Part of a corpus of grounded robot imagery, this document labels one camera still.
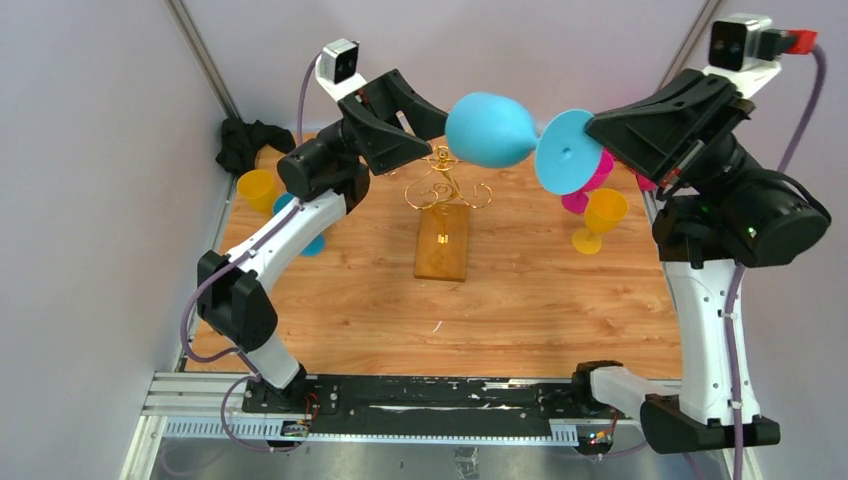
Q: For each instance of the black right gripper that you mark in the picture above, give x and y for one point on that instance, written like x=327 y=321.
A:
x=671 y=135

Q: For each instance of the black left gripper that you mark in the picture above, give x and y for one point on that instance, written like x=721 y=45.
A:
x=379 y=135

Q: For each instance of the blue wine glass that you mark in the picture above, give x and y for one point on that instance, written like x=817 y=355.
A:
x=497 y=132
x=311 y=242

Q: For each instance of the pink wine glass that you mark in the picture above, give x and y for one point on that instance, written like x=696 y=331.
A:
x=577 y=201

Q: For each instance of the blue wine glass front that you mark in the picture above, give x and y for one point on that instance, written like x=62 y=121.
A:
x=311 y=242

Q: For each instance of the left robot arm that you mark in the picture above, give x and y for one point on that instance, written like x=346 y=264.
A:
x=328 y=179

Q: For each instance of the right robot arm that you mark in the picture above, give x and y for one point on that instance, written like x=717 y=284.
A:
x=721 y=214

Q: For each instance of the pink cloth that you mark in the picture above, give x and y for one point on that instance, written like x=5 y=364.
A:
x=643 y=182

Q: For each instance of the black cloth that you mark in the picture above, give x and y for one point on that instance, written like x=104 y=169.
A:
x=241 y=142

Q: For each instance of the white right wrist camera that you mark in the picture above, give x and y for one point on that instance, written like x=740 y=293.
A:
x=745 y=49

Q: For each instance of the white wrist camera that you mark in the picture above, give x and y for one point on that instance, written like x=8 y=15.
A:
x=745 y=49
x=336 y=68

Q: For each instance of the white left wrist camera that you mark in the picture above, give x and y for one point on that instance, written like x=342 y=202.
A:
x=336 y=68

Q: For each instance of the gold wire wine glass rack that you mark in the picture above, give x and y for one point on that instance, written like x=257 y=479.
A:
x=442 y=243

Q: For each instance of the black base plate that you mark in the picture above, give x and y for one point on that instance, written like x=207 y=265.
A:
x=426 y=406

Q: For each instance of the aluminium front rail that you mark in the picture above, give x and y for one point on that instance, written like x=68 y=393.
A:
x=233 y=426

